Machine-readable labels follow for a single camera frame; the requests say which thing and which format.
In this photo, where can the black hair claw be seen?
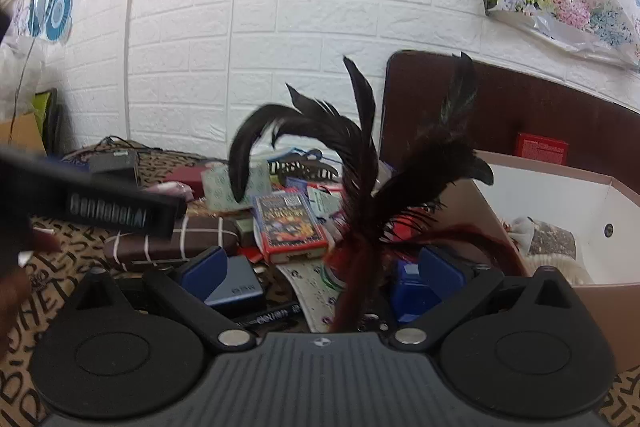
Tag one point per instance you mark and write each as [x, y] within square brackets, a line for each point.
[300, 168]

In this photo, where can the clear tea packet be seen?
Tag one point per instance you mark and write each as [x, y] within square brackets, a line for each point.
[550, 237]

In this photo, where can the brown checked case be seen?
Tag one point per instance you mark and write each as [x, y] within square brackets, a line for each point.
[200, 237]

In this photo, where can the brown wooden board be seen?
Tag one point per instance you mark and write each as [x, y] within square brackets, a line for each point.
[525, 107]

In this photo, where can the white floral insole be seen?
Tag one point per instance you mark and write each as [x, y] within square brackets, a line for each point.
[310, 297]

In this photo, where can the yellow green bag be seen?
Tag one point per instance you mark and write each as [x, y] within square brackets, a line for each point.
[44, 112]

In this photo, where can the flat brown cardboard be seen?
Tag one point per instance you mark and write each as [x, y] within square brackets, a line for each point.
[22, 134]

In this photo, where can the white plastic bag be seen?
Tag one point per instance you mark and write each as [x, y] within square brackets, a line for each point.
[20, 77]

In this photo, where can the black red feather toy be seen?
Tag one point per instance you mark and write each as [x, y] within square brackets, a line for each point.
[360, 187]

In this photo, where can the green white card packet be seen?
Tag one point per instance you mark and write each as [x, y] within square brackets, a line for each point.
[325, 204]

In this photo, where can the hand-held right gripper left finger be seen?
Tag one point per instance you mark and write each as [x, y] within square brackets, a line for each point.
[200, 274]

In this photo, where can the black marker pen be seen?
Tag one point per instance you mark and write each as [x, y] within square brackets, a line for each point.
[270, 314]

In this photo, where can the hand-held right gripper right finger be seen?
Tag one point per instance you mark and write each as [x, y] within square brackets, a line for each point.
[442, 272]

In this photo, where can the grey blue small box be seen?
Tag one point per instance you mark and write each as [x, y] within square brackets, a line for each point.
[240, 284]

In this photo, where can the black power adapter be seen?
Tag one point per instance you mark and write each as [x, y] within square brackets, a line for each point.
[112, 164]

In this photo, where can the brown cardboard box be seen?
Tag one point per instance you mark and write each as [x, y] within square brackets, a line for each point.
[560, 197]

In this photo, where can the white knit cloth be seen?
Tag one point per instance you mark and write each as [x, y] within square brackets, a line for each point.
[565, 269]

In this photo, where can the pink plastic packet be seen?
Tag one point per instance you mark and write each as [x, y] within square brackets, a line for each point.
[182, 179]

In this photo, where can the small red box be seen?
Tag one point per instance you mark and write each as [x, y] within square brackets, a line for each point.
[542, 148]

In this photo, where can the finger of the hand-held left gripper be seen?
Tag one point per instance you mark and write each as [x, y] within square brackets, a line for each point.
[110, 209]

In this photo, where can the red card box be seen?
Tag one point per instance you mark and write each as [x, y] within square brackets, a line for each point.
[290, 227]

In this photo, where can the green patterned box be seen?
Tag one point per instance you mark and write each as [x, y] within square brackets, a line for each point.
[215, 187]

